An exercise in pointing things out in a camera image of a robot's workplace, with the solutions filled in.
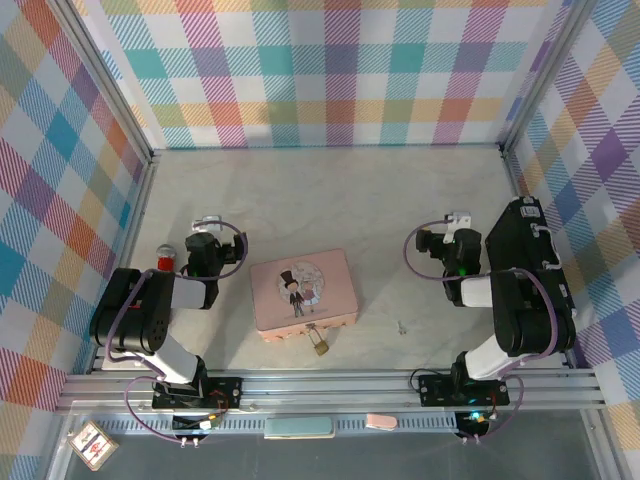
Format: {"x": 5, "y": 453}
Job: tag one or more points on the pink tin box with cartoon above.
{"x": 302, "y": 295}

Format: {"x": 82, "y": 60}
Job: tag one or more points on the small brass padlock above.
{"x": 321, "y": 346}

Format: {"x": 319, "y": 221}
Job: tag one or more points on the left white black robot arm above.
{"x": 160, "y": 345}

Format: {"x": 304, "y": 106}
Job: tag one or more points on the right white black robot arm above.
{"x": 520, "y": 310}

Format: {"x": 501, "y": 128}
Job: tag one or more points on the red glitter toy microphone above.
{"x": 166, "y": 260}

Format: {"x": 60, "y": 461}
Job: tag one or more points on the black suitcase with metal corners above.
{"x": 520, "y": 240}

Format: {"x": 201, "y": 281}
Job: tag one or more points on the pink eraser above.
{"x": 381, "y": 421}

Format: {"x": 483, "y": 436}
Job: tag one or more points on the teal rectangular block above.
{"x": 299, "y": 428}

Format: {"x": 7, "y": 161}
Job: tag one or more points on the playing card box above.
{"x": 93, "y": 446}

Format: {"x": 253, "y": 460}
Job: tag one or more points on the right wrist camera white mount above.
{"x": 459, "y": 220}

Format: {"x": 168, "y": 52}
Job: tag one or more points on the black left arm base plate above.
{"x": 225, "y": 392}

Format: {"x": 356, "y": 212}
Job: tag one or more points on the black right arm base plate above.
{"x": 435, "y": 390}

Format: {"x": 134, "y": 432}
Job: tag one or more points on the aluminium front rail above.
{"x": 325, "y": 390}

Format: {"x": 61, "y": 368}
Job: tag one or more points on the aluminium corner post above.
{"x": 100, "y": 75}
{"x": 545, "y": 75}

